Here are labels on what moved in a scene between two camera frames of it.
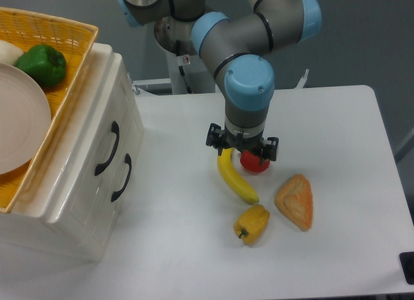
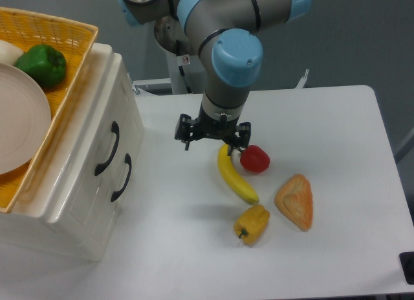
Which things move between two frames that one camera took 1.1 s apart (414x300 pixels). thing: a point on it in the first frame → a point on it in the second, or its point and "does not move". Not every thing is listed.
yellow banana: (233, 176) does not move
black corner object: (407, 262) does not move
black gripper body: (254, 143) → (207, 126)
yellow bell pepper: (250, 224) does not move
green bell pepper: (46, 64) does not move
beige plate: (25, 118) does not move
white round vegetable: (9, 53) does not move
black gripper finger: (268, 149) → (241, 139)
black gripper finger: (216, 138) → (185, 129)
